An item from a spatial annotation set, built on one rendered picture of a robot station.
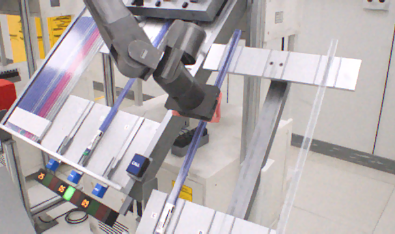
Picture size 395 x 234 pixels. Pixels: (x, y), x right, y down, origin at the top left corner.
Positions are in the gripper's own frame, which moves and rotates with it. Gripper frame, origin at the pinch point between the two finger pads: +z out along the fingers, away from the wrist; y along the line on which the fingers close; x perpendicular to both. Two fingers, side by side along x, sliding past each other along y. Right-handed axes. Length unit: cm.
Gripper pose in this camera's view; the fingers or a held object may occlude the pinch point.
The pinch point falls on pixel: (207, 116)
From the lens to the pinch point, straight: 79.3
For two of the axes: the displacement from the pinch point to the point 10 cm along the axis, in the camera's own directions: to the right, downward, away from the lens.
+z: 3.8, 4.1, 8.3
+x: -3.4, 9.0, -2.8
